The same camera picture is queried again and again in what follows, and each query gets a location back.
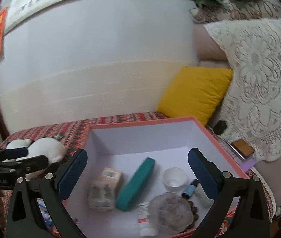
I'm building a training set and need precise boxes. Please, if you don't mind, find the white tube in box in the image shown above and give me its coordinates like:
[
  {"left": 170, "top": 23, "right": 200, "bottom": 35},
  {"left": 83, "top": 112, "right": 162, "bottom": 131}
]
[{"left": 195, "top": 184, "right": 214, "bottom": 208}]

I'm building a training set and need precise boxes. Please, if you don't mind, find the small blue dropper bottle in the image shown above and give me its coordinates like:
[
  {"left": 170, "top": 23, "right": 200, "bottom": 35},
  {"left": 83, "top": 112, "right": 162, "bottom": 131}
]
[{"left": 181, "top": 179, "right": 199, "bottom": 200}]

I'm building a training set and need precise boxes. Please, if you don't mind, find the beige sofa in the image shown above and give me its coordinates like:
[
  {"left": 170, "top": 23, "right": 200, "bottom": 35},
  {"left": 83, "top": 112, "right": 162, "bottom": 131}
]
[{"left": 190, "top": 9, "right": 281, "bottom": 215}]

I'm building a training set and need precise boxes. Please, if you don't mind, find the white plush toy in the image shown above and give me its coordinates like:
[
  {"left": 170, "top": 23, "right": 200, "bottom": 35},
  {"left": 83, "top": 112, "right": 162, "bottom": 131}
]
[{"left": 4, "top": 138, "right": 67, "bottom": 166}]

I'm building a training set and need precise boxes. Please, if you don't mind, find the brown wooden box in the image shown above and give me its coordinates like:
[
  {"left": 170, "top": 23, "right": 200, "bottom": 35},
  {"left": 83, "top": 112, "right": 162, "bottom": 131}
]
[{"left": 231, "top": 139, "right": 255, "bottom": 158}]

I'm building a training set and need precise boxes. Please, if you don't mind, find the clear glass ashtray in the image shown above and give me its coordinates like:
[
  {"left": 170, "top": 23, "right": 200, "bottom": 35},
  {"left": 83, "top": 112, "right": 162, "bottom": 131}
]
[{"left": 148, "top": 192, "right": 194, "bottom": 234}]

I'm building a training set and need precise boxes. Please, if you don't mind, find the small printed carton box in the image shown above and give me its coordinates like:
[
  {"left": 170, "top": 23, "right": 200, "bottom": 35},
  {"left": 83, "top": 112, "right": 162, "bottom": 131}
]
[{"left": 87, "top": 168, "right": 123, "bottom": 211}]

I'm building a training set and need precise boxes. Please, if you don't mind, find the white plastic cup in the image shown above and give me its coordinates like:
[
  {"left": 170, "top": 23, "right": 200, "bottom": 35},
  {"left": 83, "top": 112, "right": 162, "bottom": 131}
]
[{"left": 162, "top": 168, "right": 188, "bottom": 193}]

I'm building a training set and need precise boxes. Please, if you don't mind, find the patterned red table cloth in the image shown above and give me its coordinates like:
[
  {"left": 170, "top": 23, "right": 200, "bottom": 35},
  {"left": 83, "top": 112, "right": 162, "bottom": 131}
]
[{"left": 0, "top": 112, "right": 277, "bottom": 236}]

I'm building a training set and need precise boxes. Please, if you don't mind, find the teal glasses case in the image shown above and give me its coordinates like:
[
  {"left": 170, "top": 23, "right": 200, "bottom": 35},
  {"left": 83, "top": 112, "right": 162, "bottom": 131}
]
[{"left": 115, "top": 157, "right": 156, "bottom": 212}]

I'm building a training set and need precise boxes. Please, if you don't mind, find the white pill bottle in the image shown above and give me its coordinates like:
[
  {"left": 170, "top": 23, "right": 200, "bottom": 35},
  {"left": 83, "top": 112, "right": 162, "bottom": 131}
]
[{"left": 137, "top": 202, "right": 158, "bottom": 237}]

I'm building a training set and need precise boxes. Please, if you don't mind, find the pink storage box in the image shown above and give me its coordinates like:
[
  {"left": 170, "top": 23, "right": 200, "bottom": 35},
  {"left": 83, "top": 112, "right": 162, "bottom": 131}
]
[{"left": 66, "top": 118, "right": 246, "bottom": 237}]

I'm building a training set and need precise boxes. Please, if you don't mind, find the white lace cover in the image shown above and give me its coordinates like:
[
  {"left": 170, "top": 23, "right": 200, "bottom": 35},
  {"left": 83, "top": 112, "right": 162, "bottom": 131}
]
[{"left": 205, "top": 18, "right": 281, "bottom": 162}]

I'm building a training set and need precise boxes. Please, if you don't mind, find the yellow cushion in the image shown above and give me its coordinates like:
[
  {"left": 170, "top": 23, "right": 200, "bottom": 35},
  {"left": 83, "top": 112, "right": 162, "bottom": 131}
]
[{"left": 157, "top": 66, "right": 233, "bottom": 126}]

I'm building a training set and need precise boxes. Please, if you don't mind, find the brown bead bracelet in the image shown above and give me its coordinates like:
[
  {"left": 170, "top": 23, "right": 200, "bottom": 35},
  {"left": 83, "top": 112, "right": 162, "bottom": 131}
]
[{"left": 188, "top": 199, "right": 200, "bottom": 228}]

